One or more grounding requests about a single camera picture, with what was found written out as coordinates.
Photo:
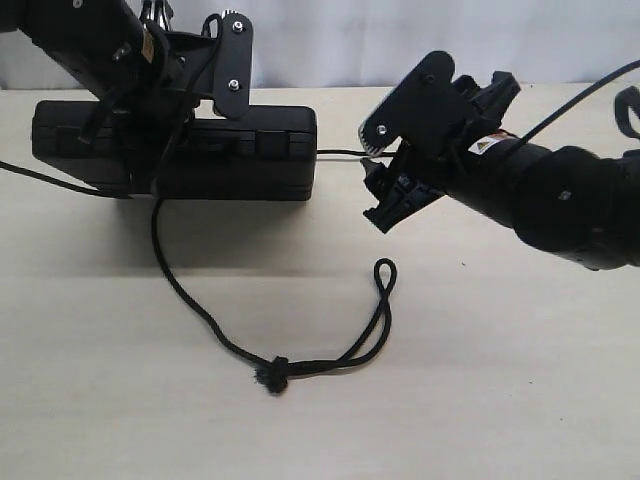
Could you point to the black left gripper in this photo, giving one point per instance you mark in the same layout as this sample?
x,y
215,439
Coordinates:
x,y
165,75

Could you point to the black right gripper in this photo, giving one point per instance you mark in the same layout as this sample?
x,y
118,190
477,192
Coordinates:
x,y
413,181

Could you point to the black plastic tool case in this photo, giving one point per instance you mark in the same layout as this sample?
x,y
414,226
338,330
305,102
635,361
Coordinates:
x,y
267,155

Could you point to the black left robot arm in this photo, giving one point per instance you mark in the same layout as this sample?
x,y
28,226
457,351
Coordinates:
x,y
80,36

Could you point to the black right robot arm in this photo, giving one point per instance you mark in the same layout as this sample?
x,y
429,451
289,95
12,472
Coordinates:
x,y
567,202

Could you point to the white backdrop curtain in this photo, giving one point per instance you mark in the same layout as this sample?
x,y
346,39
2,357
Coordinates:
x,y
312,44

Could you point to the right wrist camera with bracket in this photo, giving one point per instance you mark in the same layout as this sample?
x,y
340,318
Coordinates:
x,y
424,109

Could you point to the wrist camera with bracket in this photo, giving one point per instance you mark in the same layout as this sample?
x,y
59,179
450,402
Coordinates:
x,y
228,79
424,109

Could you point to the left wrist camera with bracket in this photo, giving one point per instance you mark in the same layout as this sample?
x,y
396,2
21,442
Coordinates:
x,y
228,79

